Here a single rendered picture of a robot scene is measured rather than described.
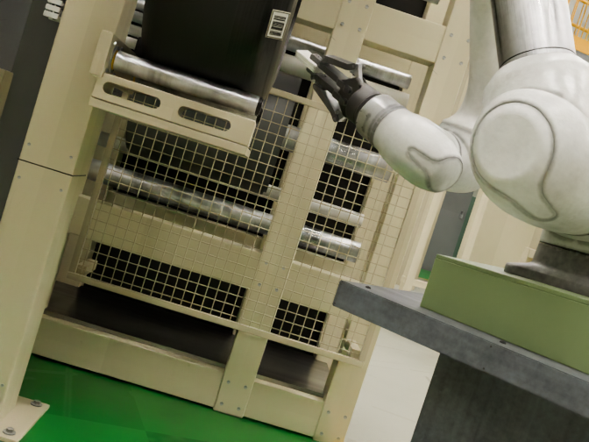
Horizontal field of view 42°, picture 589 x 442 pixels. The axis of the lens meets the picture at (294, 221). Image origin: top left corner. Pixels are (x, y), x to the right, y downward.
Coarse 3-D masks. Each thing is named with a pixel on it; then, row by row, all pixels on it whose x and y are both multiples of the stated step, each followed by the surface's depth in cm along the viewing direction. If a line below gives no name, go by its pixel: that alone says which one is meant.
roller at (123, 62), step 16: (112, 64) 168; (128, 64) 167; (144, 64) 167; (160, 64) 169; (160, 80) 168; (176, 80) 168; (192, 80) 168; (208, 80) 169; (208, 96) 169; (224, 96) 168; (240, 96) 168; (256, 96) 169; (256, 112) 170
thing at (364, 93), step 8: (344, 80) 145; (352, 80) 143; (360, 80) 142; (352, 88) 143; (360, 88) 140; (368, 88) 141; (344, 96) 145; (352, 96) 140; (360, 96) 139; (368, 96) 139; (352, 104) 140; (360, 104) 139; (344, 112) 146; (352, 112) 140; (352, 120) 141
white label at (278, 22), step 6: (276, 12) 157; (282, 12) 157; (288, 12) 158; (270, 18) 157; (276, 18) 158; (282, 18) 158; (288, 18) 159; (270, 24) 158; (276, 24) 158; (282, 24) 159; (270, 30) 159; (276, 30) 159; (282, 30) 160; (270, 36) 160; (276, 36) 160; (282, 36) 160
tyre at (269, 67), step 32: (160, 0) 158; (192, 0) 156; (224, 0) 156; (256, 0) 155; (288, 0) 158; (160, 32) 162; (192, 32) 160; (224, 32) 159; (256, 32) 159; (288, 32) 204; (192, 64) 167; (224, 64) 165; (256, 64) 164
